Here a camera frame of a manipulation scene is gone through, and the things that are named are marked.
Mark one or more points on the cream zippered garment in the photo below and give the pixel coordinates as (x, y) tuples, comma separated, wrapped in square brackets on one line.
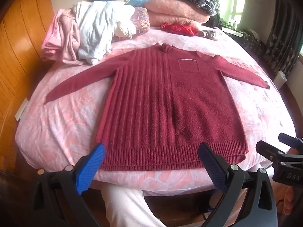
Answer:
[(123, 29)]

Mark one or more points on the dark plaid chair cover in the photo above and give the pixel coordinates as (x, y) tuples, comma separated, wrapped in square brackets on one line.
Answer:
[(253, 42)]

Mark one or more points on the dark red knit sweater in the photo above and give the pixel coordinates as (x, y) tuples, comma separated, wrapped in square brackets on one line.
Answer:
[(165, 111)]

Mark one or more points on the red patterned pouch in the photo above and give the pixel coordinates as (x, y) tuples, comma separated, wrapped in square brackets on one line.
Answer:
[(182, 29)]

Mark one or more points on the white ribbed garment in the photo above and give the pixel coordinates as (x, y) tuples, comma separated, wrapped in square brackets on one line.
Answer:
[(94, 33)]

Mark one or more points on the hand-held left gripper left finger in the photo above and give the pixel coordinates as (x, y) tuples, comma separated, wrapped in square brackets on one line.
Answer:
[(91, 167)]

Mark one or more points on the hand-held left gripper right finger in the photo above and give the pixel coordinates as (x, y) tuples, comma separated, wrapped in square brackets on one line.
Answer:
[(213, 167)]

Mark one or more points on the pink patterned bed cover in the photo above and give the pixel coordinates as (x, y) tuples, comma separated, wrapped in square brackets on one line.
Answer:
[(66, 123)]

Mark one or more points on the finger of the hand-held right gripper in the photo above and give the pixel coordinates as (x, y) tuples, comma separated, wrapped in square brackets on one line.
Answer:
[(269, 150), (291, 139)]

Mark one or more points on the bright window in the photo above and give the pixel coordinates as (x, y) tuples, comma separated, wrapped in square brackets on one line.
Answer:
[(233, 4)]

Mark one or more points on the pink garment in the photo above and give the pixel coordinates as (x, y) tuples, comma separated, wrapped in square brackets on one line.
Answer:
[(61, 40)]

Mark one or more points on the dark patterned curtain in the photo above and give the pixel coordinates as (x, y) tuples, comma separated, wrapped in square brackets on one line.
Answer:
[(284, 40)]

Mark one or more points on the person's white pants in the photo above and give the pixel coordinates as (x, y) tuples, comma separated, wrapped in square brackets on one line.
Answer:
[(127, 205)]

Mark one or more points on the small grey round object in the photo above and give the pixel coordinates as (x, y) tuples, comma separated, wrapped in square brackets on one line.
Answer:
[(210, 34)]

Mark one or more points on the person's right hand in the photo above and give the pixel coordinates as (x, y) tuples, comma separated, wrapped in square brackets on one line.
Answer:
[(293, 201)]

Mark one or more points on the folded pink fleece blanket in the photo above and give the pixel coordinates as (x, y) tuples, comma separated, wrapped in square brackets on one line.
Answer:
[(170, 9)]

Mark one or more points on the purple floral pillow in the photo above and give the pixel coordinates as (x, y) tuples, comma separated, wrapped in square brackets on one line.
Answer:
[(142, 21)]

